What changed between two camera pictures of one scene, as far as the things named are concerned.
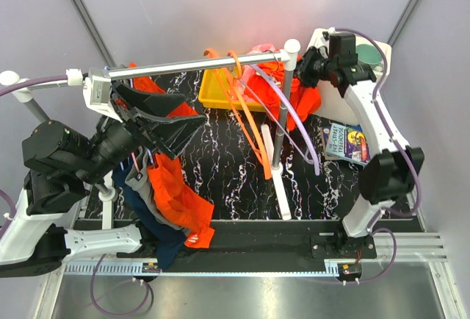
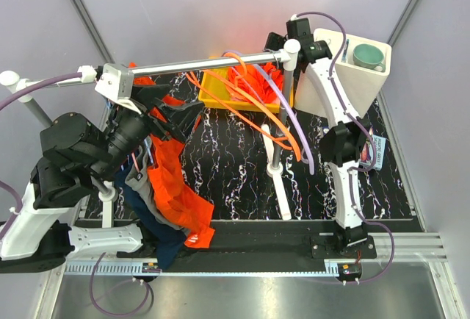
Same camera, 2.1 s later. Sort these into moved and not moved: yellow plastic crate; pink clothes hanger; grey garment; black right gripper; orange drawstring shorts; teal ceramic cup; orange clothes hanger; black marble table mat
Moved: orange drawstring shorts; orange clothes hanger; black right gripper
Not moved: teal ceramic cup; black marble table mat; pink clothes hanger; grey garment; yellow plastic crate
